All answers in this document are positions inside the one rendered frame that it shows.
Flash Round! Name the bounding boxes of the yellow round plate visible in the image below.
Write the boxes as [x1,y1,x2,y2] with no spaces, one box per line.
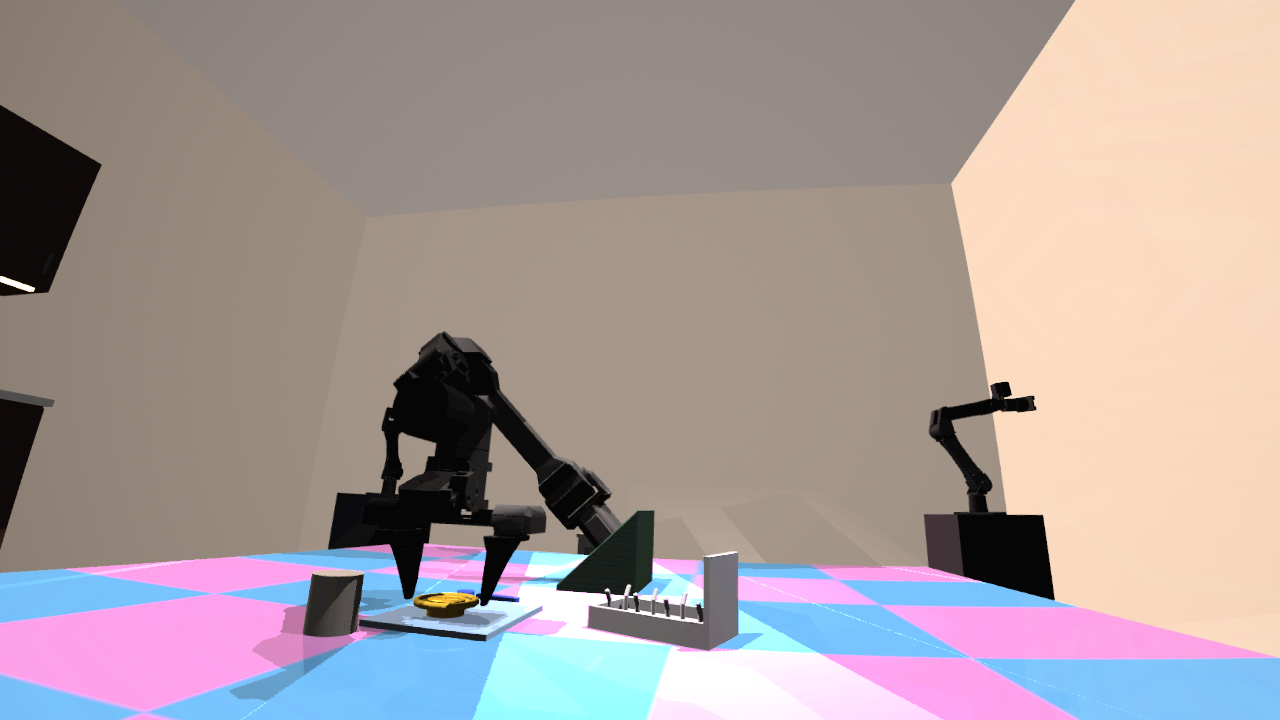
[413,593,479,618]

